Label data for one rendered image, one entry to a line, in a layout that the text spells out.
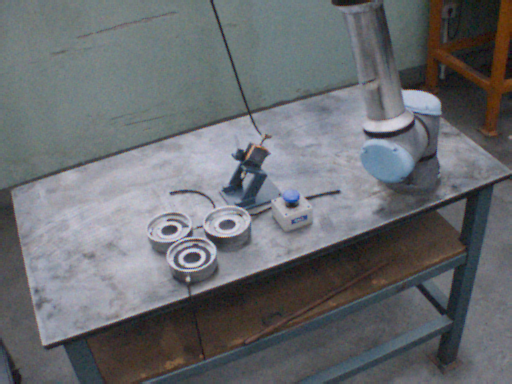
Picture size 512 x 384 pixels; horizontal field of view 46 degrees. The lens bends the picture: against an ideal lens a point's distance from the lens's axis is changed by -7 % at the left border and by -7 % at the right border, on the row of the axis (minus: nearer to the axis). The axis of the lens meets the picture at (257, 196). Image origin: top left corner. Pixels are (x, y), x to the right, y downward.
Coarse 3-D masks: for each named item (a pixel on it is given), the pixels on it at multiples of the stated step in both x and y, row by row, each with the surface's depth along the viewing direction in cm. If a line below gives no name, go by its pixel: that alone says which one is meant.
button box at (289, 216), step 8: (272, 200) 144; (280, 200) 144; (304, 200) 144; (272, 208) 145; (280, 208) 142; (288, 208) 142; (296, 208) 142; (304, 208) 141; (312, 208) 141; (280, 216) 142; (288, 216) 140; (296, 216) 141; (304, 216) 142; (312, 216) 143; (280, 224) 144; (288, 224) 141; (296, 224) 142; (304, 224) 143
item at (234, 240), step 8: (216, 208) 144; (224, 208) 145; (232, 208) 145; (240, 208) 144; (208, 216) 143; (216, 216) 144; (240, 216) 144; (248, 216) 141; (208, 224) 142; (216, 224) 142; (224, 224) 144; (232, 224) 143; (240, 224) 141; (248, 224) 139; (208, 232) 138; (224, 232) 139; (232, 232) 139; (240, 232) 137; (248, 232) 140; (216, 240) 138; (224, 240) 137; (232, 240) 137; (240, 240) 138
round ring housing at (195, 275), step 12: (180, 240) 136; (192, 240) 137; (204, 240) 136; (168, 252) 134; (192, 252) 135; (168, 264) 132; (192, 264) 132; (216, 264) 133; (180, 276) 130; (192, 276) 130; (204, 276) 131
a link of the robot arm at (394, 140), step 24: (336, 0) 117; (360, 0) 114; (360, 24) 119; (384, 24) 120; (360, 48) 122; (384, 48) 121; (360, 72) 125; (384, 72) 123; (384, 96) 126; (384, 120) 129; (408, 120) 129; (384, 144) 128; (408, 144) 130; (384, 168) 133; (408, 168) 130
